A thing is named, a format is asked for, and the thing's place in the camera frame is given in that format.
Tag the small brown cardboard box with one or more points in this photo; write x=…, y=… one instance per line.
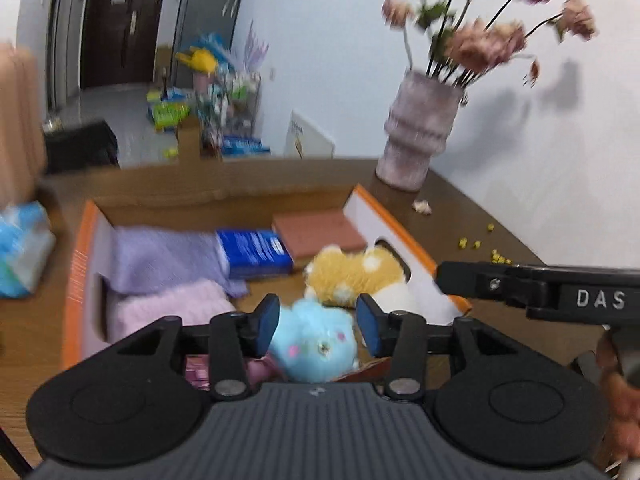
x=189, y=140

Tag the dark brown entrance door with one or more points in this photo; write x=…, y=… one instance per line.
x=120, y=35

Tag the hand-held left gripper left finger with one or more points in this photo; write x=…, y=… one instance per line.
x=268, y=322

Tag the blue plastic bag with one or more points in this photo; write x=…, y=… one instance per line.
x=217, y=45

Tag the fallen rose petal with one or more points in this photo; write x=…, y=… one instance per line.
x=421, y=206

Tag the dried pink rose bouquet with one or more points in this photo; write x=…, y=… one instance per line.
x=480, y=42

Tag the scattered yellow bits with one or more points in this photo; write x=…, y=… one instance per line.
x=497, y=257

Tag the pink knitted cloth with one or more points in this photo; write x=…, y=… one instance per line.
x=165, y=307

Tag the red-brown sponge block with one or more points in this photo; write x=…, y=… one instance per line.
x=320, y=232

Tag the yellow watering can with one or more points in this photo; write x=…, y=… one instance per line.
x=197, y=60

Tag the green package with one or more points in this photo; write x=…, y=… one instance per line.
x=167, y=114

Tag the black bag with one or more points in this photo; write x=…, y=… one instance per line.
x=80, y=145

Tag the pink suitcase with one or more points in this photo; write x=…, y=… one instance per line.
x=20, y=125

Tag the person's right hand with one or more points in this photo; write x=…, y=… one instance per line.
x=625, y=410

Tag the orange and white cardboard box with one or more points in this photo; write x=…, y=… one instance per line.
x=425, y=270

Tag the light blue plush toy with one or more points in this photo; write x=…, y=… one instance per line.
x=312, y=345

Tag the blue tissue pack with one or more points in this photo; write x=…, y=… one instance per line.
x=22, y=250

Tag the pink fuzzy toy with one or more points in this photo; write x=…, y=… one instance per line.
x=260, y=369

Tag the blue flat packs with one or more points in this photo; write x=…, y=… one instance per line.
x=245, y=146

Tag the purple knitted cloth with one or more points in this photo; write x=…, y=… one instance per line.
x=165, y=257

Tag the yellow spotted plush toy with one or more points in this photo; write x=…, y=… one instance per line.
x=350, y=272

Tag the pink ribbed vase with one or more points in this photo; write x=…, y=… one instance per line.
x=417, y=125

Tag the white board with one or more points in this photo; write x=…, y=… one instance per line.
x=307, y=135

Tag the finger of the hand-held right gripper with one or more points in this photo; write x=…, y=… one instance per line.
x=475, y=280

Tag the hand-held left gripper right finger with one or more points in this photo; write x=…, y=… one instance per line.
x=369, y=327

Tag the blue wipes packet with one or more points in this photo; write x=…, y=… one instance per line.
x=255, y=252

